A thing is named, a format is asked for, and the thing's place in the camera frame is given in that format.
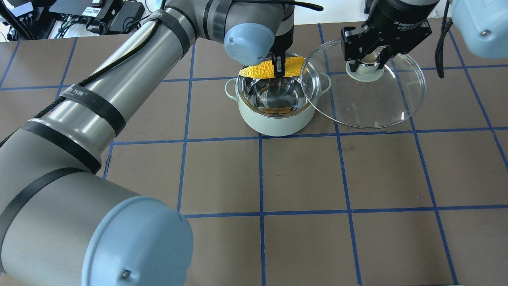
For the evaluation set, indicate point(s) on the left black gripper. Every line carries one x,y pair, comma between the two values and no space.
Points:
283,43

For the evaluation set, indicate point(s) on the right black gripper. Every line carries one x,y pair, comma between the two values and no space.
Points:
398,14

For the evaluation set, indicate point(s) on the yellow corn cob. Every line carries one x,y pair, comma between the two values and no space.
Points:
266,70

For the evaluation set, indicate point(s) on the glass pot lid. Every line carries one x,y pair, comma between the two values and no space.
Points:
372,97

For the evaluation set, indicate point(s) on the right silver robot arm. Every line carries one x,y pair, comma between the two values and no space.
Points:
482,23

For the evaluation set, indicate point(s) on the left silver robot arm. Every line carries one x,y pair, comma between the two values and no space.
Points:
61,224

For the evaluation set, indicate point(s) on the mint green cooking pot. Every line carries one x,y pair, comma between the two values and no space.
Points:
279,106

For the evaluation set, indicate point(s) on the black power adapter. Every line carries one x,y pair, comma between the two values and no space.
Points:
129,13

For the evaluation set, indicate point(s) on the brown paper table cover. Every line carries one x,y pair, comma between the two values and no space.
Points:
421,203

